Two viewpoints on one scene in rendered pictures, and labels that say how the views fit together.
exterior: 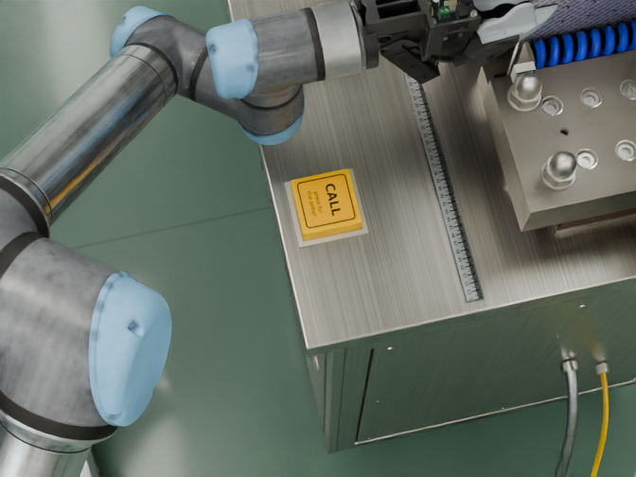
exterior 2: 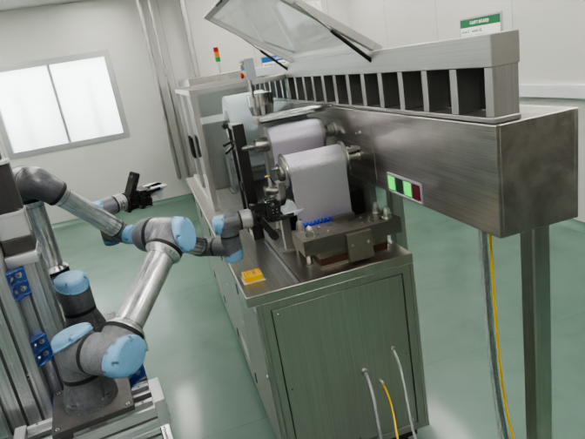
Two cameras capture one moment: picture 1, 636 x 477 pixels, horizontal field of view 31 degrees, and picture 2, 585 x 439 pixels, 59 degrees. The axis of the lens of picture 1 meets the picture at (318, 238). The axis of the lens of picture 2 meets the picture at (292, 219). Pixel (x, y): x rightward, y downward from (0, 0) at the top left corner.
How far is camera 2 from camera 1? 145 cm
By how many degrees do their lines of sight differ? 53
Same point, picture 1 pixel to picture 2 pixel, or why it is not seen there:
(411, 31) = (264, 212)
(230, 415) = not seen: outside the picture
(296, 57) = (233, 216)
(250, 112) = (225, 243)
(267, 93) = (227, 229)
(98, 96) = not seen: hidden behind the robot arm
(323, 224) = (251, 275)
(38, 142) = not seen: hidden behind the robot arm
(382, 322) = (270, 290)
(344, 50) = (246, 213)
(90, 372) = (171, 223)
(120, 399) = (178, 229)
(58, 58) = (185, 392)
